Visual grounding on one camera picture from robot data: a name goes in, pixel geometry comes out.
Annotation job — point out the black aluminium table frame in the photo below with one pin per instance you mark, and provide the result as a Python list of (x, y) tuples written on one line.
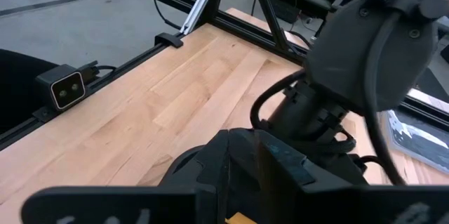
[(242, 29)]

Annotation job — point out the black rail clamp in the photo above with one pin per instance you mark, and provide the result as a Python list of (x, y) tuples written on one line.
[(170, 39)]

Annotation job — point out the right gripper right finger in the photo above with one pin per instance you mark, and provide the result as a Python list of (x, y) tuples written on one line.
[(333, 204)]

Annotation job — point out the black table level camera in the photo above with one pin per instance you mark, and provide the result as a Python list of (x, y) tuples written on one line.
[(66, 90)]

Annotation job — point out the silver corner bracket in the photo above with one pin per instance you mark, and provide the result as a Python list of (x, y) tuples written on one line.
[(198, 6)]

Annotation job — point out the dark cover book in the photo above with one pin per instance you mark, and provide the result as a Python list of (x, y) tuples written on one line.
[(421, 139)]

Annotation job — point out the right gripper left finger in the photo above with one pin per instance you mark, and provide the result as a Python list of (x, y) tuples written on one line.
[(122, 204)]

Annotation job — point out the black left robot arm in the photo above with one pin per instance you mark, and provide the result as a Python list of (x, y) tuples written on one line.
[(350, 52)]

